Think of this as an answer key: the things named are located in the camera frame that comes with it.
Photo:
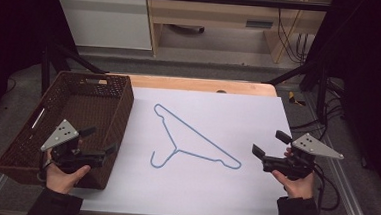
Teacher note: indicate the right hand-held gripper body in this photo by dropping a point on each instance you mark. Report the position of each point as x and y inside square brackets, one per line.
[309, 146]

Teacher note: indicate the white cabinet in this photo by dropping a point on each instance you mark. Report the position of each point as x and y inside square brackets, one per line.
[107, 19]

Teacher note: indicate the person's right hand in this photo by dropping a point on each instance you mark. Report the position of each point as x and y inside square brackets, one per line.
[298, 188]

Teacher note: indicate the person's left hand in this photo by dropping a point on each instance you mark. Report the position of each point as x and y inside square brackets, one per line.
[62, 181]

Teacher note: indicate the yellow and black tool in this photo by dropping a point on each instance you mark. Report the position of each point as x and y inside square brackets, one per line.
[294, 99]

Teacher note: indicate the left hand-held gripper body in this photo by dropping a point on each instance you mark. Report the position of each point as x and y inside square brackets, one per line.
[61, 136]

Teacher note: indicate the wooden table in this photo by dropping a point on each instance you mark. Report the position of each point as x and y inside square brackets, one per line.
[180, 84]

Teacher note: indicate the light wooden desk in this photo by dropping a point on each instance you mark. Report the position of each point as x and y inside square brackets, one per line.
[210, 15]

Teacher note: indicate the brown woven basket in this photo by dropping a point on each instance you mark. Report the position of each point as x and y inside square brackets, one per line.
[81, 107]

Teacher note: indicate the white paper sheet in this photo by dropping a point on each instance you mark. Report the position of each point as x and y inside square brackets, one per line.
[223, 189]

